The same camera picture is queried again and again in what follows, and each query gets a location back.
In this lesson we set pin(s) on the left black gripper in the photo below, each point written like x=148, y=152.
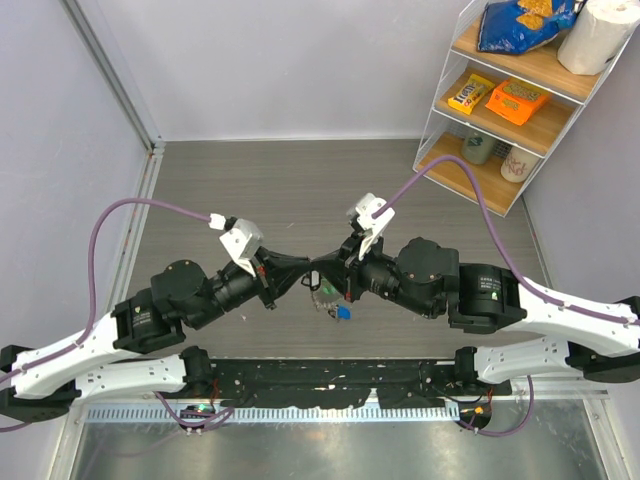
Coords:
x=279, y=271

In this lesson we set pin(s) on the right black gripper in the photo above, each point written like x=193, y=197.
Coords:
x=343, y=268

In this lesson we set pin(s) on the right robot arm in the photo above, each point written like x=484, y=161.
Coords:
x=598, y=340

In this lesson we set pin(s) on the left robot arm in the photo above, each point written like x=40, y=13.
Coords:
x=46, y=382

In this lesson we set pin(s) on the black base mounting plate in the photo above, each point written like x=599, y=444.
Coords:
x=343, y=384

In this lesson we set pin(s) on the green grey mug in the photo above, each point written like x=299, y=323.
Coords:
x=477, y=147

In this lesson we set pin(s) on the white printed cup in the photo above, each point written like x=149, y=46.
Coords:
x=518, y=164

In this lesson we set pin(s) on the yellow candy bag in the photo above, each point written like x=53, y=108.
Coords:
x=470, y=94

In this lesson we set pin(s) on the orange candy bag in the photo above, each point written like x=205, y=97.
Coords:
x=517, y=101

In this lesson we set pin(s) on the blue chips bag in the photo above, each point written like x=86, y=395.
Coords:
x=517, y=27

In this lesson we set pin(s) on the white paper towel roll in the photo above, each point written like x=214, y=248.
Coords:
x=600, y=30

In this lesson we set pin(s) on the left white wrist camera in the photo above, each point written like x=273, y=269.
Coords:
x=241, y=240

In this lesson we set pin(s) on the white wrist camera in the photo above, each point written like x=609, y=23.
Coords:
x=241, y=240
x=371, y=216

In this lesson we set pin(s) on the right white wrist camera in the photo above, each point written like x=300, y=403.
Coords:
x=371, y=216

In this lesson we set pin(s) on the slotted cable duct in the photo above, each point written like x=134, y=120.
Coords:
x=369, y=412

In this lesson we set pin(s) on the white wire shelf rack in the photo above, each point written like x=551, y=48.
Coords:
x=445, y=128

